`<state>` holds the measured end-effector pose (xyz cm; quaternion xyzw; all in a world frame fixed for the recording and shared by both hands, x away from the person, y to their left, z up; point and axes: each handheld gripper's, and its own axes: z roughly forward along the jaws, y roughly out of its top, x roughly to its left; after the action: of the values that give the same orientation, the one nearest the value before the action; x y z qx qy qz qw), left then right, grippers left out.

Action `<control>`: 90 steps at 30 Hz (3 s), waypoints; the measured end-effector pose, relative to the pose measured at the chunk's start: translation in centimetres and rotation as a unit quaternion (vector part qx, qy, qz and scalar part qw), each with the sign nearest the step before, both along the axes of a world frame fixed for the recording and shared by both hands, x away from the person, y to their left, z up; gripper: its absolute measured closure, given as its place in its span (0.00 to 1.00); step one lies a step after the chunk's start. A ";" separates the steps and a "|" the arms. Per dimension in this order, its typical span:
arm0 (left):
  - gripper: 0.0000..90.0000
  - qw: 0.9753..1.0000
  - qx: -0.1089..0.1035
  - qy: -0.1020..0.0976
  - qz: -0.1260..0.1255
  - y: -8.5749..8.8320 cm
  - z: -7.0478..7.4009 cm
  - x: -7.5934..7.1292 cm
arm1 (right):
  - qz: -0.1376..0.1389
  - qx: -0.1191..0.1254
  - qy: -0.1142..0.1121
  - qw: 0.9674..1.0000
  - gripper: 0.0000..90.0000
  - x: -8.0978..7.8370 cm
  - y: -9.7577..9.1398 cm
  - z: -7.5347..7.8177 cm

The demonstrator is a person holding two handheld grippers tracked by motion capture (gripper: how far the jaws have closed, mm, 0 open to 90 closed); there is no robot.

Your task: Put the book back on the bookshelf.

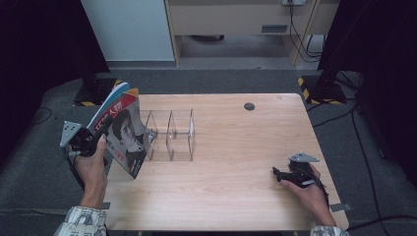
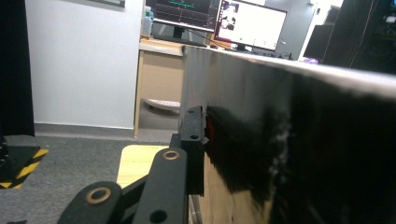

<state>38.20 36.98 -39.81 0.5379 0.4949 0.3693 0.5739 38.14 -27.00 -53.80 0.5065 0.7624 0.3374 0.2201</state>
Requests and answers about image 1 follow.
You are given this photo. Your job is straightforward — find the person's left hand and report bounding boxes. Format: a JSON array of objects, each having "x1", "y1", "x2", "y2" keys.
[{"x1": 72, "y1": 133, "x2": 109, "y2": 206}]

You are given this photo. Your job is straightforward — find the long black floor cable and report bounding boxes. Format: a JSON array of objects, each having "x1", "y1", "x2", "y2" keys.
[{"x1": 350, "y1": 107, "x2": 384, "y2": 230}]

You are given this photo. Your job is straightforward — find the white cabinet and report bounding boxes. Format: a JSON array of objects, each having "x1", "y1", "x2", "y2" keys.
[{"x1": 81, "y1": 0, "x2": 176, "y2": 63}]

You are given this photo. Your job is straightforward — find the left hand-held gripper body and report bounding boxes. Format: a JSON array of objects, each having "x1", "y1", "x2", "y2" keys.
[{"x1": 59, "y1": 120, "x2": 101, "y2": 158}]

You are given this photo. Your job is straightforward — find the person's right hand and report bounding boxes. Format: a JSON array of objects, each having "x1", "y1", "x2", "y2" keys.
[{"x1": 279, "y1": 164, "x2": 331, "y2": 222}]

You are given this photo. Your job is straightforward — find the magazine with portrait cover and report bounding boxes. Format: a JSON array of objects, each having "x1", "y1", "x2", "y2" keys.
[{"x1": 86, "y1": 82, "x2": 149, "y2": 180}]

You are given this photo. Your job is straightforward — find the clear acrylic divided rack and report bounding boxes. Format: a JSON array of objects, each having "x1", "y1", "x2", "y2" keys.
[{"x1": 138, "y1": 107, "x2": 197, "y2": 162}]

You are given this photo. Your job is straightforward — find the thin black floor cable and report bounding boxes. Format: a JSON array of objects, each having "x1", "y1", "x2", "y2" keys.
[{"x1": 31, "y1": 106, "x2": 54, "y2": 126}]

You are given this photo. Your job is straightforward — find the light wooden desk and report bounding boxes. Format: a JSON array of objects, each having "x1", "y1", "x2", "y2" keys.
[{"x1": 163, "y1": 0, "x2": 340, "y2": 69}]

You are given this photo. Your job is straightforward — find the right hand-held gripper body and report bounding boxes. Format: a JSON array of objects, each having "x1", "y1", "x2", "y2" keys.
[{"x1": 286, "y1": 151, "x2": 321, "y2": 189}]

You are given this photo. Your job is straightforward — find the black curtain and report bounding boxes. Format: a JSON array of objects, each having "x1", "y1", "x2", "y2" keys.
[
  {"x1": 0, "y1": 0, "x2": 111, "y2": 165},
  {"x1": 317, "y1": 0, "x2": 417, "y2": 188}
]

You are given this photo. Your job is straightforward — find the left hand-held gripper cable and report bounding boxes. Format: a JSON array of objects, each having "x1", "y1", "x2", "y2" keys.
[{"x1": 62, "y1": 148, "x2": 86, "y2": 192}]

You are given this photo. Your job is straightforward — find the black hanging power cables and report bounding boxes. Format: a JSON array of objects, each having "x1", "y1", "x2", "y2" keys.
[{"x1": 287, "y1": 3, "x2": 327, "y2": 64}]

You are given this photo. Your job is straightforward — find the black yellow-striped stand base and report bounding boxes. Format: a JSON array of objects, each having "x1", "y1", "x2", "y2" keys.
[
  {"x1": 73, "y1": 77, "x2": 123, "y2": 107},
  {"x1": 297, "y1": 75, "x2": 348, "y2": 106}
]

